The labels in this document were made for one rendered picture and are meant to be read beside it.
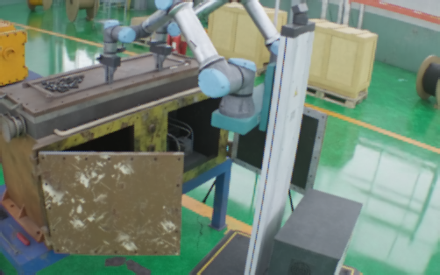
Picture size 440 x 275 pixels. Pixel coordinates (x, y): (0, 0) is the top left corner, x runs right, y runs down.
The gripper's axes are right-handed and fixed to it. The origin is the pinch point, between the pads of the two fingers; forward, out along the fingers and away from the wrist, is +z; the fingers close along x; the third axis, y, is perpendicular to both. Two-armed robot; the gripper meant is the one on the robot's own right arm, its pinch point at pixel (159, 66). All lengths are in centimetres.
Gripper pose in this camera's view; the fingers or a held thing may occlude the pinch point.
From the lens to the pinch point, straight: 245.1
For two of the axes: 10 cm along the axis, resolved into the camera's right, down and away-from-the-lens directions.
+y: 5.9, -2.7, 7.6
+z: -1.0, 9.1, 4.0
